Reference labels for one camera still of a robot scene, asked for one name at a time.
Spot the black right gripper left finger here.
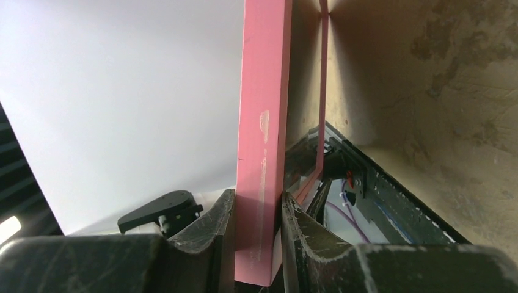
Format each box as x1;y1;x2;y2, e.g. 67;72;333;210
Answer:
1;189;235;292

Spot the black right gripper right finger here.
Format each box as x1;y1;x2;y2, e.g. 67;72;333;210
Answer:
281;193;517;292

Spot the pink wooden picture frame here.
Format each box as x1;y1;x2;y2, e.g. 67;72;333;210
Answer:
235;1;329;287

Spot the clear glass pane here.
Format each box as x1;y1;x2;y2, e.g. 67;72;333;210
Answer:
283;0;321;195

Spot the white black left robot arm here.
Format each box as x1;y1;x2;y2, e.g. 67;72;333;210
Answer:
117;190;203;238

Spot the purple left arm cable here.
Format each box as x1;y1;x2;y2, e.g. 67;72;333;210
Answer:
326;179;371;244

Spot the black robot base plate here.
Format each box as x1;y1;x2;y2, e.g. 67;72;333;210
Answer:
304;125;469;245

